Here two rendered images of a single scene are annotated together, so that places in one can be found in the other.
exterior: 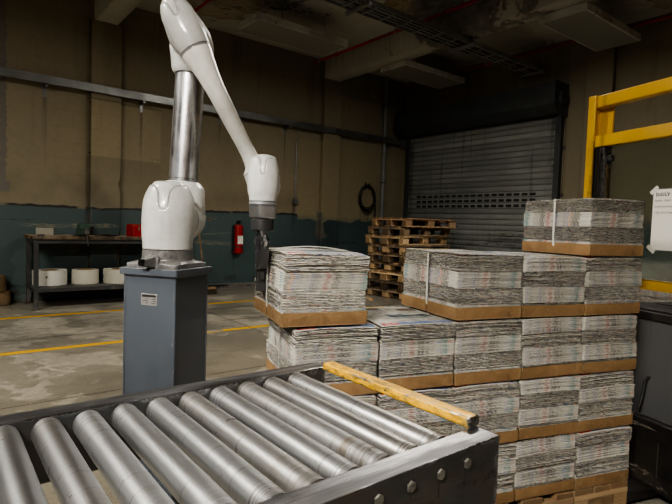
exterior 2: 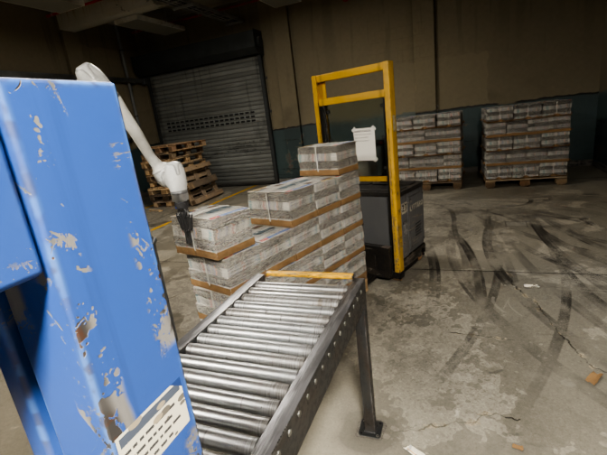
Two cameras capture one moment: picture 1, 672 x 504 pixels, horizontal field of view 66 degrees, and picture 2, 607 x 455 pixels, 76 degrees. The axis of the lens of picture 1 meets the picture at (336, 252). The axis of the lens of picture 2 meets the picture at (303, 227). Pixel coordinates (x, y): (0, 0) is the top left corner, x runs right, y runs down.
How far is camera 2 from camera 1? 0.87 m
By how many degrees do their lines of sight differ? 31
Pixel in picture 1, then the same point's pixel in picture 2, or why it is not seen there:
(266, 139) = not seen: hidden behind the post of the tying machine
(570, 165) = (272, 89)
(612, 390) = (356, 236)
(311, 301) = (228, 241)
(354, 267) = (244, 216)
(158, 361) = not seen: hidden behind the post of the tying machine
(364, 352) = (257, 258)
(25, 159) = not seen: outside the picture
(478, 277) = (297, 201)
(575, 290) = (336, 194)
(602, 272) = (344, 181)
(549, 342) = (330, 224)
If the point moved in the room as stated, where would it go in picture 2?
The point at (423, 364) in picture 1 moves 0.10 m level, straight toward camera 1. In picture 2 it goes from (283, 255) to (287, 259)
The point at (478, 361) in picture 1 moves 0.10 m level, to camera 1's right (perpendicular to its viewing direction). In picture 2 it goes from (304, 244) to (316, 240)
